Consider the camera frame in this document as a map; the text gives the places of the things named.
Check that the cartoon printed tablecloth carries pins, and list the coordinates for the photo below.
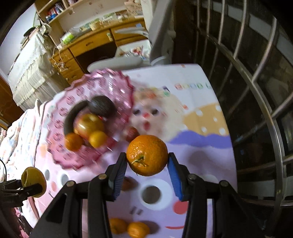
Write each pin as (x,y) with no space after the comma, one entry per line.
(194,148)

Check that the white lace covered piano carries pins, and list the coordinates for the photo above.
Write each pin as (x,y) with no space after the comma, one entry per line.
(29,75)

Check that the yellow pear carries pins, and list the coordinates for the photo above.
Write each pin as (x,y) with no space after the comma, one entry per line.
(34,178)

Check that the floral cloth bag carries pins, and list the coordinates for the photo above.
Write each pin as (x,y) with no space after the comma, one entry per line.
(45,28)

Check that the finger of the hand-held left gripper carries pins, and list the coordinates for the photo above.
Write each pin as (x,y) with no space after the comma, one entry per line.
(27,190)

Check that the grey office chair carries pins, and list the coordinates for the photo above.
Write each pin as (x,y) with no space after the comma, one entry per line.
(160,27)

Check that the pink plastic bowl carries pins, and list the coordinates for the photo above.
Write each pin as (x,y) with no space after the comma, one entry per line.
(59,137)

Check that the red cherry tomato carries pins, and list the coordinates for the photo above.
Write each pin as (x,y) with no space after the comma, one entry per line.
(131,134)

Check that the brown wooden door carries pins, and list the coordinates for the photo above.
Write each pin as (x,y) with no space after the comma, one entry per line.
(4,103)

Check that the dark avocado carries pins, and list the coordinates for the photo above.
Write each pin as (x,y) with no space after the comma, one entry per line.
(100,106)

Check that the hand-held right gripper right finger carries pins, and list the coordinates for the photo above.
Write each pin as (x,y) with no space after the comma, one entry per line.
(176,180)

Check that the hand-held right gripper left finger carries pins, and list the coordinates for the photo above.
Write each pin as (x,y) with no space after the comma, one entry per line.
(119,180)

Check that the wooden desk with drawers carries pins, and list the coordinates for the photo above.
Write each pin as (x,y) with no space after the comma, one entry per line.
(91,42)

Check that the metal window grille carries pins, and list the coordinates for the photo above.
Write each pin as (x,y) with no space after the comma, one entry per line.
(275,137)

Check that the wooden bookshelf hutch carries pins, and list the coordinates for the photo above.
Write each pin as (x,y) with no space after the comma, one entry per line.
(68,25)

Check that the row of books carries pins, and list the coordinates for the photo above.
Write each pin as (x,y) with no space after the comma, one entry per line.
(55,11)

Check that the green tissue packet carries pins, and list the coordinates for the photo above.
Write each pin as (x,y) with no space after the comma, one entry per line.
(67,37)

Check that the floral fleece blanket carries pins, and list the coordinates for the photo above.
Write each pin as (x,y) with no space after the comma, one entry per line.
(18,141)

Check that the orange mandarin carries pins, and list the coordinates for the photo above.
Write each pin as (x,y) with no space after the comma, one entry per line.
(138,230)
(98,139)
(146,151)
(73,141)
(118,226)

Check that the dark overripe banana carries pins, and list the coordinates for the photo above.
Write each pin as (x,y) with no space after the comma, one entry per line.
(71,116)

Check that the red apple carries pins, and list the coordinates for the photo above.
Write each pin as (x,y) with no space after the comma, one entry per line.
(90,124)

